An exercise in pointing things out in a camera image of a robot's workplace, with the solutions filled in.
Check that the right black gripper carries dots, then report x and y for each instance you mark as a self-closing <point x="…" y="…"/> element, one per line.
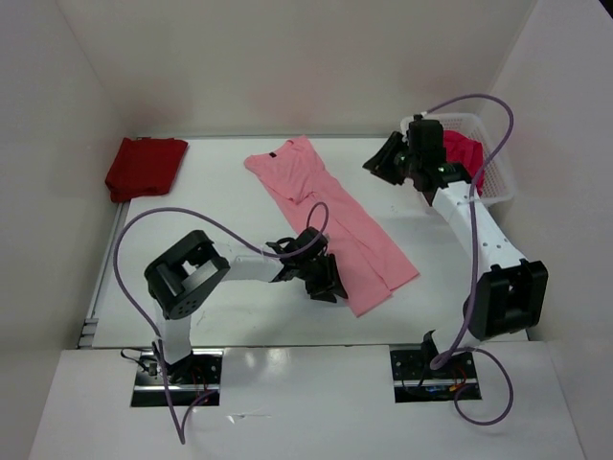
<point x="380" y="162"/>

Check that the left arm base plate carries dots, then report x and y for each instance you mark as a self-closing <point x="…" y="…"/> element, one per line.
<point x="197" y="378"/>

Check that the light pink t-shirt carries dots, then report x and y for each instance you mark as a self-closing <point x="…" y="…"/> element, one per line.
<point x="370" y="264"/>

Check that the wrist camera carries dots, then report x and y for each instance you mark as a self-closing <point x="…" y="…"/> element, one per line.
<point x="308" y="245"/>
<point x="425" y="141"/>

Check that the magenta t-shirt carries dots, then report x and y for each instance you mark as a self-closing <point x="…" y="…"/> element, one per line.
<point x="460" y="149"/>

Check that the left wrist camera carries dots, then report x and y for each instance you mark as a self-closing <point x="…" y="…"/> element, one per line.
<point x="308" y="245"/>

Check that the white plastic basket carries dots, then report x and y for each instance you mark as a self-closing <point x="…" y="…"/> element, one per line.
<point x="497" y="183"/>

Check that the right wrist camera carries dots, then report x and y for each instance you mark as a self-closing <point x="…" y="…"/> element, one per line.
<point x="425" y="141"/>

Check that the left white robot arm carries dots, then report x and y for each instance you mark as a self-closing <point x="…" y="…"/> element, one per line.
<point x="182" y="278"/>

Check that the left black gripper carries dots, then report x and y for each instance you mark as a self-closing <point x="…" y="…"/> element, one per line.
<point x="329" y="283"/>

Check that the dark red t-shirt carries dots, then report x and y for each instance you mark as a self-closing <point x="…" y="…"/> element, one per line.
<point x="144" y="167"/>

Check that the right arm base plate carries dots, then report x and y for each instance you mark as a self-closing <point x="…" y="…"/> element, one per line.
<point x="415" y="382"/>

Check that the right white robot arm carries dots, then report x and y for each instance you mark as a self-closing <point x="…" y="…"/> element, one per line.
<point x="507" y="290"/>

